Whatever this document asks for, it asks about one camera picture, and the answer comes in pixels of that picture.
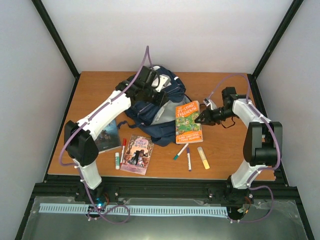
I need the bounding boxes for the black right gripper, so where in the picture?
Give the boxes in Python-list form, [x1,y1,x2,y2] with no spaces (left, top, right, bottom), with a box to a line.
[195,106,236,126]

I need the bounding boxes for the orange 39-Storey Treehouse book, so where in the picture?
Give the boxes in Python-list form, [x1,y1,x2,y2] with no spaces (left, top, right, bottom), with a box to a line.
[175,101,203,145]

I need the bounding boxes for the navy blue student backpack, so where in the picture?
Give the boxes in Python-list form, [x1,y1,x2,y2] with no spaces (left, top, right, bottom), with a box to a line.
[124,65,191,147]

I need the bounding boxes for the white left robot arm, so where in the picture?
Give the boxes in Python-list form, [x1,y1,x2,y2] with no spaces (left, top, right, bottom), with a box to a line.
[62,66,171,202]

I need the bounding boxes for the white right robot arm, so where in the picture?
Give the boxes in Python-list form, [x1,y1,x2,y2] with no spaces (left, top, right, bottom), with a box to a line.
[195,87,283,196]

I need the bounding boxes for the yellow highlighter pen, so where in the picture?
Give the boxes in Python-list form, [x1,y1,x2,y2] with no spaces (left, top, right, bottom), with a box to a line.
[197,146,210,170]

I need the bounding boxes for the green capped marker pen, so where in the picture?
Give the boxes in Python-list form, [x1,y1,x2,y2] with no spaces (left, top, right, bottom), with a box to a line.
[173,143,189,160]

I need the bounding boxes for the purple marker pen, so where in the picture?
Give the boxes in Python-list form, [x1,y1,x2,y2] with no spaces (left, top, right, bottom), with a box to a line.
[186,147,192,172]

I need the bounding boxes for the red marker pen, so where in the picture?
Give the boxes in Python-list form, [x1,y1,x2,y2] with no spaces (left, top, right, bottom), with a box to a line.
[120,138,127,166]

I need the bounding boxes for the pink illustrated paperback book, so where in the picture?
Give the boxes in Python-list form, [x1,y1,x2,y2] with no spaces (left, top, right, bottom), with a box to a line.
[120,134,154,176]

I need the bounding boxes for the dark teal Bronte book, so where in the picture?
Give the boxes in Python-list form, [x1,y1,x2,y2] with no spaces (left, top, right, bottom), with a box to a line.
[94,119,121,154]

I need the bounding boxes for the white glue stick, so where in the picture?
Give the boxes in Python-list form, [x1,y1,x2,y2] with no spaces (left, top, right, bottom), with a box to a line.
[115,152,121,170]

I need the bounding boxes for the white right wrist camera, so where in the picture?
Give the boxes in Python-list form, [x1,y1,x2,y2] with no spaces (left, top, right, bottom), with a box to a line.
[203,98,217,111]

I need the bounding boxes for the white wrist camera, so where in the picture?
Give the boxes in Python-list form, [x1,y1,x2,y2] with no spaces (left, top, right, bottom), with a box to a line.
[155,74,171,92]
[203,98,217,111]

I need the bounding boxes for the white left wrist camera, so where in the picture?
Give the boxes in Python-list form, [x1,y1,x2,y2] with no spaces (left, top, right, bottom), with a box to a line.
[155,74,171,92]

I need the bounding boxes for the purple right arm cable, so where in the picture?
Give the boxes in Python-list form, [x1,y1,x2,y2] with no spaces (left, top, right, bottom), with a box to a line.
[207,72,281,224]

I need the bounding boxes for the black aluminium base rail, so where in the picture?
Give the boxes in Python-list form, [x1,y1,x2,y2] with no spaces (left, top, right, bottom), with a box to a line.
[31,175,302,207]

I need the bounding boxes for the black right corner frame post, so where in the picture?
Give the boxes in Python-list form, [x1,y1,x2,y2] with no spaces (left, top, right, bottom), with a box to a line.
[251,0,305,78]

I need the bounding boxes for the black corner frame post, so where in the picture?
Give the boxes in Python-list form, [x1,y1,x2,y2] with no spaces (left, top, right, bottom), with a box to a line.
[251,0,305,78]
[30,0,81,78]

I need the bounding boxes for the black left corner frame post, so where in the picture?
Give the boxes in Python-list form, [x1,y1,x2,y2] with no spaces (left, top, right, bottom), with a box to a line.
[30,0,81,78]

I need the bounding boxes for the light blue slotted cable duct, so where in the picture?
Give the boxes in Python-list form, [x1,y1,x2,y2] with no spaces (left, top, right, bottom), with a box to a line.
[38,203,228,218]

